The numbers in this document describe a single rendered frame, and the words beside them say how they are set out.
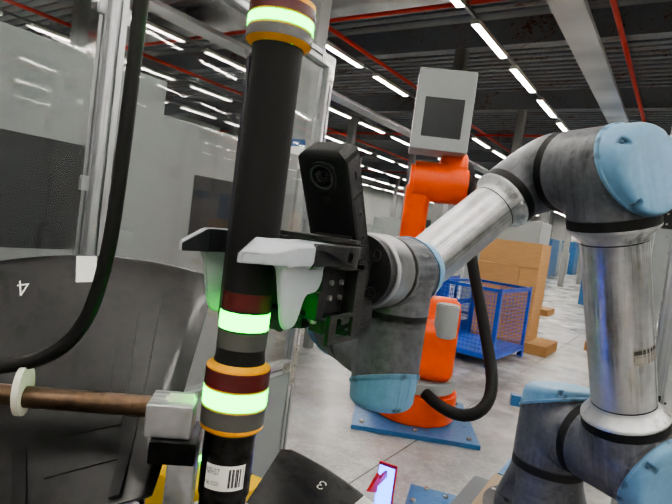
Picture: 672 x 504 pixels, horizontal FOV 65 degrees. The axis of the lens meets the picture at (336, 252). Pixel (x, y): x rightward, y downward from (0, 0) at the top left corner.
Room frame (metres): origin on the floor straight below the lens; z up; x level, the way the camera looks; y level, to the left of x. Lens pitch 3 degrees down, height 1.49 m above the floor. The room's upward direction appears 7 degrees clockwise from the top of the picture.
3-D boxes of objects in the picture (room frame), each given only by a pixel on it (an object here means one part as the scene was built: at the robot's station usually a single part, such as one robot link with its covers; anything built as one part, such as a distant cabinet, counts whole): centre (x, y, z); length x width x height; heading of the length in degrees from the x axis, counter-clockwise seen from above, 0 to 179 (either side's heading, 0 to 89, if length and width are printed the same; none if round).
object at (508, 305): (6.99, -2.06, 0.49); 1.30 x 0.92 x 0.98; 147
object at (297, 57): (0.35, 0.06, 1.49); 0.03 x 0.03 x 0.21
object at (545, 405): (0.87, -0.41, 1.21); 0.13 x 0.12 x 0.14; 24
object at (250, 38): (0.35, 0.06, 1.61); 0.04 x 0.04 x 0.03
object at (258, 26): (0.35, 0.06, 1.60); 0.04 x 0.04 x 0.01
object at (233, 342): (0.35, 0.06, 1.40); 0.03 x 0.03 x 0.01
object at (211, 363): (0.35, 0.06, 1.37); 0.04 x 0.04 x 0.05
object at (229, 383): (0.35, 0.06, 1.38); 0.04 x 0.04 x 0.01
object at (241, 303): (0.35, 0.06, 1.43); 0.03 x 0.03 x 0.01
